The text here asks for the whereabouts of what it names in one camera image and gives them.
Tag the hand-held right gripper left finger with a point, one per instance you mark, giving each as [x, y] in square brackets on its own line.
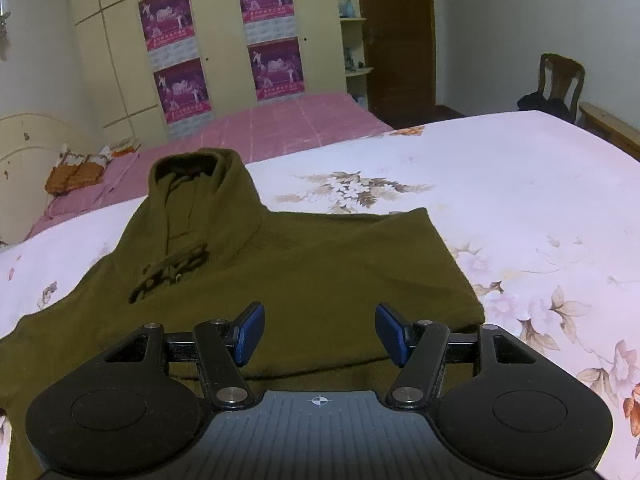
[250, 332]

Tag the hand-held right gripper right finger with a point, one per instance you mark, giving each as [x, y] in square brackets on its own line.
[391, 332]

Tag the olive green sweater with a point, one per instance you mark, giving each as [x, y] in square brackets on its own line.
[310, 270]

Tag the floral white bed sheet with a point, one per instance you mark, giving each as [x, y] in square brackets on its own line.
[525, 185]

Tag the pink checked bed cover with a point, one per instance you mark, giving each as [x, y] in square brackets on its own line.
[280, 125]

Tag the patterned pillow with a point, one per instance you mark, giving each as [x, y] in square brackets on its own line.
[120, 149]

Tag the orange cushion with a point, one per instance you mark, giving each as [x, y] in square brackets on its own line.
[72, 177]

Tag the dark clothing on chair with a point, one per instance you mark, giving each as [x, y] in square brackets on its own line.
[545, 105]

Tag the cream bed headboard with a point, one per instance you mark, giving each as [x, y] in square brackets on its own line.
[25, 145]

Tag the brown wooden door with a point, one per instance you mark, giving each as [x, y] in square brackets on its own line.
[400, 35]

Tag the wooden bed footboard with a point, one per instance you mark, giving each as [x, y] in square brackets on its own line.
[612, 127]

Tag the wooden chair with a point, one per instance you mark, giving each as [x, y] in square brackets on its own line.
[561, 77]

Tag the cream corner shelf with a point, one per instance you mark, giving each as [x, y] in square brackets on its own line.
[352, 25]

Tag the cream wardrobe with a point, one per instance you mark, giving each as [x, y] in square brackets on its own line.
[115, 50]

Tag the blue shelf ornament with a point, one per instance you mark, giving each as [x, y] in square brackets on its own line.
[348, 8]

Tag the wall lamp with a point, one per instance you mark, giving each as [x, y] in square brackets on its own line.
[4, 25]

